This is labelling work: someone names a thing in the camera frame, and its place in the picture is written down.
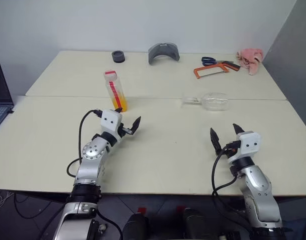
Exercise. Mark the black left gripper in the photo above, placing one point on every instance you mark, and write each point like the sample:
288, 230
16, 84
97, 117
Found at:
123, 132

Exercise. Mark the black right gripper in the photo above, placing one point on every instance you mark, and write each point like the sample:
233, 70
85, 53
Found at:
230, 153

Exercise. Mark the orange juice plastic bottle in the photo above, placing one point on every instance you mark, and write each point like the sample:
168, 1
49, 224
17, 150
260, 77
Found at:
116, 95

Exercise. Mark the clear plastic wine glass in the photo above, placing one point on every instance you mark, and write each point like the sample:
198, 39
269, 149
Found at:
215, 101

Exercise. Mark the red and white bottle cap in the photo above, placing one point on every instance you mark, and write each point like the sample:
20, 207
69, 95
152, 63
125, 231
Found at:
110, 75

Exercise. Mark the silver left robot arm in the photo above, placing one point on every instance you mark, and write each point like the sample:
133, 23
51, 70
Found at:
89, 170

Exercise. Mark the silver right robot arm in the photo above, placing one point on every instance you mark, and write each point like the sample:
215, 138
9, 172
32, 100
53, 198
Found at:
258, 190

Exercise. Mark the grey curved plastic shield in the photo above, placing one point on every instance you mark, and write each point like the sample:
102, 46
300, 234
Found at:
163, 53

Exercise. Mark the pink cloth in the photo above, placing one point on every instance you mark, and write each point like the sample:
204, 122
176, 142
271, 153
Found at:
251, 60

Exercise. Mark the small red tag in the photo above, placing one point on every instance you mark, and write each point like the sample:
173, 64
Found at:
180, 208
142, 210

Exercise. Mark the dark rounded shape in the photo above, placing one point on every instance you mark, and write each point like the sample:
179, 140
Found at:
193, 223
134, 226

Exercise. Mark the dark laptop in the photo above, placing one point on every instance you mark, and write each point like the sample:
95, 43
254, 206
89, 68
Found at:
0, 87

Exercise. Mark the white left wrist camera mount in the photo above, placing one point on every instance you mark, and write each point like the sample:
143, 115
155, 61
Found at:
111, 121

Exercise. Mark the orange frame hacksaw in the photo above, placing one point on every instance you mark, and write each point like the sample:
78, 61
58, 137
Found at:
196, 72

